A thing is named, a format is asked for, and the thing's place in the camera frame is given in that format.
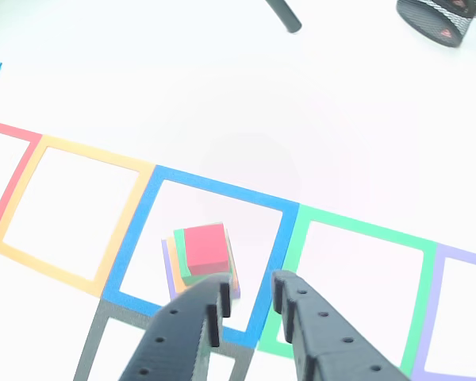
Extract purple square block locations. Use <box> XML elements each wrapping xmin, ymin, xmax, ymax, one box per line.
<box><xmin>161</xmin><ymin>237</ymin><xmax>243</xmax><ymax>302</ymax></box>

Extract orange cube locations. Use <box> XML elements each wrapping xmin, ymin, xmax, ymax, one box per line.
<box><xmin>166</xmin><ymin>233</ymin><xmax>240</xmax><ymax>294</ymax></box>

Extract green cube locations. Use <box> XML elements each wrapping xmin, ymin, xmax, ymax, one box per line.
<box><xmin>173</xmin><ymin>228</ymin><xmax>239</xmax><ymax>287</ymax></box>

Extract small red cube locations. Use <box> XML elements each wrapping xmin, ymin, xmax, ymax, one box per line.
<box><xmin>183</xmin><ymin>222</ymin><xmax>230</xmax><ymax>277</ymax></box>

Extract dark grey bar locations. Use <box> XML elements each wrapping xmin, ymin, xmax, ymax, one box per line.
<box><xmin>265</xmin><ymin>0</ymin><xmax>303</xmax><ymax>34</ymax></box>

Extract black mesh pen holder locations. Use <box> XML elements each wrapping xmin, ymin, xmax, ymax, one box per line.
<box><xmin>395</xmin><ymin>0</ymin><xmax>476</xmax><ymax>48</ymax></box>

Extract blue square frame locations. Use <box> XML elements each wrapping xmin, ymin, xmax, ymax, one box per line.
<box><xmin>102</xmin><ymin>164</ymin><xmax>301</xmax><ymax>350</ymax></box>

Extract purple square frame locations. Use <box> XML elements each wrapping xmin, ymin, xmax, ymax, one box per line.
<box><xmin>410</xmin><ymin>242</ymin><xmax>476</xmax><ymax>381</ymax></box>

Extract orange square frame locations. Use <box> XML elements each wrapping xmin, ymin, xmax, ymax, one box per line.
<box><xmin>0</xmin><ymin>134</ymin><xmax>156</xmax><ymax>298</ymax></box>

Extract green square frame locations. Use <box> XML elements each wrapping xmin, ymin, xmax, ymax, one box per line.
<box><xmin>257</xmin><ymin>204</ymin><xmax>438</xmax><ymax>378</ymax></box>

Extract red square frame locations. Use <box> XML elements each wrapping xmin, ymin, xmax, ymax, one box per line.
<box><xmin>0</xmin><ymin>118</ymin><xmax>44</xmax><ymax>249</ymax></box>

